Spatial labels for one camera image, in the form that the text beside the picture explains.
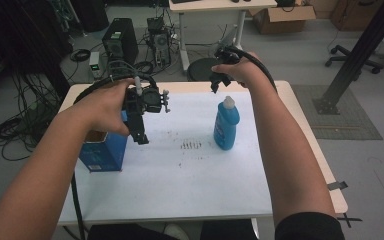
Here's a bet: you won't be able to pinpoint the bundle of black floor cables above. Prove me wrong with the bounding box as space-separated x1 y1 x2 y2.
0 70 65 162

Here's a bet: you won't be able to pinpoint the person's dark pants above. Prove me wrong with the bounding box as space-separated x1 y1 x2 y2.
86 219 258 240

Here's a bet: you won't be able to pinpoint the black tape cross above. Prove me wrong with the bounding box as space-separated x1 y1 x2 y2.
336 212 364 229

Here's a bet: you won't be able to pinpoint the black office chair base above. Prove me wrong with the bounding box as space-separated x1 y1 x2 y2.
324 44 384 75

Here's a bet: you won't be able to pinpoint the grey floor mat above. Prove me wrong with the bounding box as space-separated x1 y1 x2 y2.
291 83 384 141

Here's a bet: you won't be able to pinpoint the person's white shoe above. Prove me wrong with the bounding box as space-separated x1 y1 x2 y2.
163 223 191 240

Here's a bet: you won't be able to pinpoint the white desk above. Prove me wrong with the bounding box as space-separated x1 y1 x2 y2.
168 0 278 73

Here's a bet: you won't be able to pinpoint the small white device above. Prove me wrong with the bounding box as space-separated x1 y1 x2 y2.
88 51 102 80

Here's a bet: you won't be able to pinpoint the thick black left gripper cable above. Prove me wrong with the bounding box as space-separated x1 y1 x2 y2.
70 72 159 240

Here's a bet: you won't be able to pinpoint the person's left hand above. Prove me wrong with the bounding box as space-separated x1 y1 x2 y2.
60 78 137 138

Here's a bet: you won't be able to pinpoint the black metal stand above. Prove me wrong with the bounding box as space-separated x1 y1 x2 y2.
312 0 384 116

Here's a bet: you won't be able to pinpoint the closed brown cardboard box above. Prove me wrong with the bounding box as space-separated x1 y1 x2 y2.
329 0 384 32

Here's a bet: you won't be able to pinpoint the open cardboard box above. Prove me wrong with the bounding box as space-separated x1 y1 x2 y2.
248 4 317 35

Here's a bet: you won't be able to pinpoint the beige table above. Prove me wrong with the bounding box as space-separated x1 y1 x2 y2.
58 80 349 228

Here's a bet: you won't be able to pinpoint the thin grey cable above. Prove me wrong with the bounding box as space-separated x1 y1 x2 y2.
106 59 144 98

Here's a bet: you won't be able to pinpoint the dark curtain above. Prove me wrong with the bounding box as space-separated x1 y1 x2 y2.
0 0 75 99

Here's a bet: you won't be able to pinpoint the person's right hand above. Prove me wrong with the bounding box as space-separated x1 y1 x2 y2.
211 51 265 90

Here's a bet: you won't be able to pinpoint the open computer tower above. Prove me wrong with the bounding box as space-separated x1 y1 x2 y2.
147 16 173 68

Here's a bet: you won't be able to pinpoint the blue bottle with white cap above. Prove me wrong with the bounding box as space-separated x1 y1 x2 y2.
213 95 241 151

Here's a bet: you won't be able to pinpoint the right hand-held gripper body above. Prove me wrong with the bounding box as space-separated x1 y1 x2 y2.
214 44 244 66

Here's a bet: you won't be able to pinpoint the white table mat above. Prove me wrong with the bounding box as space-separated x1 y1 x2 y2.
58 91 274 225

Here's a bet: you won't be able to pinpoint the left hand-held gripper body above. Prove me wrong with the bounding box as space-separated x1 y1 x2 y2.
123 79 172 116

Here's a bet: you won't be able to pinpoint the round black stool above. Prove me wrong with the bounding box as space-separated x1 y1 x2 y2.
186 57 227 83

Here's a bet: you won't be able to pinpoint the blue cardboard box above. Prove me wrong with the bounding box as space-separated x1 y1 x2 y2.
78 109 130 174

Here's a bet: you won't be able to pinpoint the person's black sleeve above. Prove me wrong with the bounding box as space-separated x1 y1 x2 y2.
274 211 346 240

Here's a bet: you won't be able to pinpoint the black computer tower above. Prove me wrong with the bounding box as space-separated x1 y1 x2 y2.
101 17 140 67

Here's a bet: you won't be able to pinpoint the coiled black cable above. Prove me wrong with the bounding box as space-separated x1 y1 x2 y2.
69 48 92 63

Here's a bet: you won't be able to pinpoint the grey tape strip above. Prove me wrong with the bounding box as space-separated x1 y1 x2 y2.
326 180 349 192

